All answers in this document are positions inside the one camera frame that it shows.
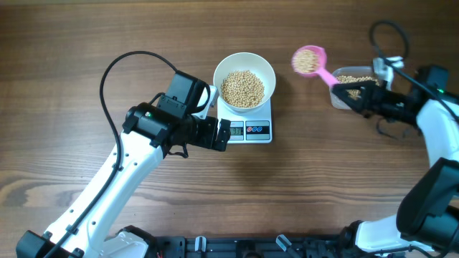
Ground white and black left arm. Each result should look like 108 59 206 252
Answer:
16 71 230 257

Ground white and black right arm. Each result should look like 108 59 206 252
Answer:
331 65 458 257

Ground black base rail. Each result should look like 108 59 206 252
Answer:
150 234 406 258

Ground pink plastic measuring scoop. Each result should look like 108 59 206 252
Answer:
291 45 339 88

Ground soybeans in white bowl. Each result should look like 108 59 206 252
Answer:
221 70 265 108

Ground pile of soybeans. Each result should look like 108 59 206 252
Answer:
336 75 379 100

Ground white digital kitchen scale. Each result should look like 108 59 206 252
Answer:
217 97 273 144

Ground white round bowl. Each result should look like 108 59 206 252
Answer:
213 52 276 113

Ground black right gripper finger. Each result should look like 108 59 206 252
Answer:
332 87 365 113
331 80 378 94

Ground clear plastic container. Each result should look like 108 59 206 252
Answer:
330 66 376 110

